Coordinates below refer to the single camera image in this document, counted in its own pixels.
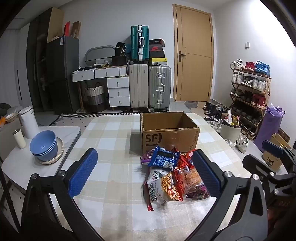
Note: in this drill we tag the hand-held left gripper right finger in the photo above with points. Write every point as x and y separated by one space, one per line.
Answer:
205 172

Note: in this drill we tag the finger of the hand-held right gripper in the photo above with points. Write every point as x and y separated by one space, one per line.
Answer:
272 147
256 165

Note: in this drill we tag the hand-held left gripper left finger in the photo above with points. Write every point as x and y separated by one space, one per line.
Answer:
83 172

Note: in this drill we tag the dark purple snack packet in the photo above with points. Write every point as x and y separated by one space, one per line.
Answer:
198 193

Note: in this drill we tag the blue snack packet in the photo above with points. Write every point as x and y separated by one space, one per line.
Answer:
163 158

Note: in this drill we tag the brown cardboard box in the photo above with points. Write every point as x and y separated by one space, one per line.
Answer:
166 136

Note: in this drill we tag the cardboard box cat logo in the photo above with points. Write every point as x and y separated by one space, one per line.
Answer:
270 160

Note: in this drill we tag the purple bag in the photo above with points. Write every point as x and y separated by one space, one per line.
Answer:
268 129

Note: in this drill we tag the white sneaker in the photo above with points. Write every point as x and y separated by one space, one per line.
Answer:
241 143

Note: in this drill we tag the beige plate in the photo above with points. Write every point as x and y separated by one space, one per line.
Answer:
60 148

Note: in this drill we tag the white marble side table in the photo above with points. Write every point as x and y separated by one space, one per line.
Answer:
67 136

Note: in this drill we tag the patterned rug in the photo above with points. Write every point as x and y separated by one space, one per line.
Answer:
74 119

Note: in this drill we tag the wooden shoe rack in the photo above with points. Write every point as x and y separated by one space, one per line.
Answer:
266 92

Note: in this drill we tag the pile of dark shoes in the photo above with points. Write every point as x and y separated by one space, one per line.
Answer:
215 110

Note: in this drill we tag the shoe rack with shoes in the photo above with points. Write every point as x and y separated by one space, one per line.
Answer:
256 83

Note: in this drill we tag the grey door mat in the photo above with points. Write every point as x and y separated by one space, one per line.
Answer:
191 104

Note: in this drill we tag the white tumbler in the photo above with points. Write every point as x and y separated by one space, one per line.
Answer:
19 140

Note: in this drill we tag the white kettle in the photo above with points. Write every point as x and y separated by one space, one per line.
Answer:
29 122

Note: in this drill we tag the woven laundry basket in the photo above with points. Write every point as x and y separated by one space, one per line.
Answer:
96 97

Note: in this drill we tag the white dresser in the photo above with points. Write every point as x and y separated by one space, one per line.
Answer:
118 92

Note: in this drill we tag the white lidded bowl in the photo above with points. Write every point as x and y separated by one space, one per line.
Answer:
13 114

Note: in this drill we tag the silver suitcase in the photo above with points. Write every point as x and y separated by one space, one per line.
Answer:
159 88

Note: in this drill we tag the beige suitcase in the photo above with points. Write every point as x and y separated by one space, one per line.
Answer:
138 88

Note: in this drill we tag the black storage box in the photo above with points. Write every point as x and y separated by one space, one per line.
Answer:
119 61

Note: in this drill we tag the yellow shoe box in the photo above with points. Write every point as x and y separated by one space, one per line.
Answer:
158 61

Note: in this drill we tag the grey oval board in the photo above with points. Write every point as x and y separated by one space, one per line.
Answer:
99 52

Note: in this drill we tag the dark wardrobe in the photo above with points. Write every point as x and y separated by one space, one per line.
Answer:
37 58

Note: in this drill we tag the black bag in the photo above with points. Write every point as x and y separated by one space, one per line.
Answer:
120 49

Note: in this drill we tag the red and black shoe box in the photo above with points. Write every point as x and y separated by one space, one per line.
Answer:
156 48

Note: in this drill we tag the teal suitcase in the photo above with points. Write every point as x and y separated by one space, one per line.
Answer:
136 46

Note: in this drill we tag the wooden door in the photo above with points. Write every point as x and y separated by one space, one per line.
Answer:
194 34

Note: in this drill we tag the small brown carton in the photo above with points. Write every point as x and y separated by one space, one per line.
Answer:
76 30

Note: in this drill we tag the tall flat cardboard sheet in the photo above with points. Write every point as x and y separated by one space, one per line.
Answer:
55 23

